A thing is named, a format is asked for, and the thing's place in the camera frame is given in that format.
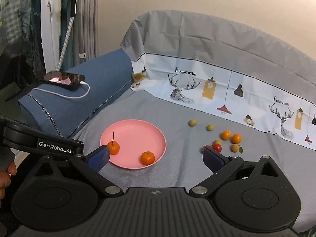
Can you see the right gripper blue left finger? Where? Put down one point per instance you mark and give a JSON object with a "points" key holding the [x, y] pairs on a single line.
{"points": [[97, 159]]}

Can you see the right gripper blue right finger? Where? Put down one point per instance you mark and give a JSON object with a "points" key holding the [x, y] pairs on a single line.
{"points": [[213, 159]]}

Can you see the yellow-green fruit with leaf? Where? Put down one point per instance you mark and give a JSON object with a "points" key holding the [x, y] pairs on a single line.
{"points": [[236, 148]]}

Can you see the left hand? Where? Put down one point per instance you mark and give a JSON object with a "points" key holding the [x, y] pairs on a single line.
{"points": [[5, 178]]}

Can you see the yellow-green fruit near tomatoes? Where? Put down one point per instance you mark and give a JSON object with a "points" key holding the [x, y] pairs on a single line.
{"points": [[218, 141]]}

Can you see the orange with long stem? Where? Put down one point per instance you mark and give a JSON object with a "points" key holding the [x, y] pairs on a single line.
{"points": [[113, 146]]}

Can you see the small orange left of pair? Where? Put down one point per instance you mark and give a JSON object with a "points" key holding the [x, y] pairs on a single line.
{"points": [[225, 135]]}

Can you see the small orange of pair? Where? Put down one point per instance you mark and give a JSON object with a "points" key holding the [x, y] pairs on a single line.
{"points": [[225, 135], [236, 138]]}

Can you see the small orange right of pair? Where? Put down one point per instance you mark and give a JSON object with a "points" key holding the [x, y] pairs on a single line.
{"points": [[236, 138]]}

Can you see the pink round plate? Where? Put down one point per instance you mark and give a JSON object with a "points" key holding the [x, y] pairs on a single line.
{"points": [[134, 138]]}

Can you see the yellow-green fruit far left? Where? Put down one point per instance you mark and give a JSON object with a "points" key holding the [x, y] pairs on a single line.
{"points": [[193, 122]]}

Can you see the small orange on plate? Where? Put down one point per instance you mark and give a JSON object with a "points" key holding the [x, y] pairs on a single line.
{"points": [[147, 158]]}

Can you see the blue sofa armrest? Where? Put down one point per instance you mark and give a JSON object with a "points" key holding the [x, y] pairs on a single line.
{"points": [[62, 112]]}

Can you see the grey printed sofa cover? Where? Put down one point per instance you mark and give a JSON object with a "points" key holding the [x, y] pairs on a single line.
{"points": [[218, 72]]}

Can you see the black smartphone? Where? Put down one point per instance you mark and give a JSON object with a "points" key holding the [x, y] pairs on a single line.
{"points": [[65, 80]]}

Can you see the green checked cloth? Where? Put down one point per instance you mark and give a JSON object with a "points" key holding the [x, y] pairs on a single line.
{"points": [[19, 26]]}

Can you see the white round frame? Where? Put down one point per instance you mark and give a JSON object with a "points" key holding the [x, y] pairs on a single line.
{"points": [[50, 32]]}

